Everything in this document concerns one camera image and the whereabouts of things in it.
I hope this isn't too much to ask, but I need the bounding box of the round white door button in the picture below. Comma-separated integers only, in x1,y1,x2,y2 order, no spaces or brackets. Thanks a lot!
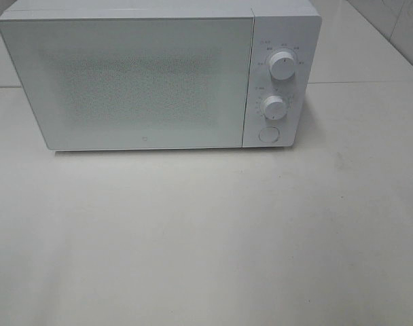
259,126,280,143

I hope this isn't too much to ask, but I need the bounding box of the white dial knob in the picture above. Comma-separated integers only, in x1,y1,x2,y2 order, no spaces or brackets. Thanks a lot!
267,50,297,80
262,96,288,120

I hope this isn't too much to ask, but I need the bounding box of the white microwave door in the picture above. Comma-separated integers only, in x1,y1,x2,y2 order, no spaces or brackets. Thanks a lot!
0,18,253,151

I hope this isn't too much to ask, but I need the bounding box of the white microwave oven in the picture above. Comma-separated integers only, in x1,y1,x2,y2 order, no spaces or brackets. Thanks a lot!
0,1,322,148

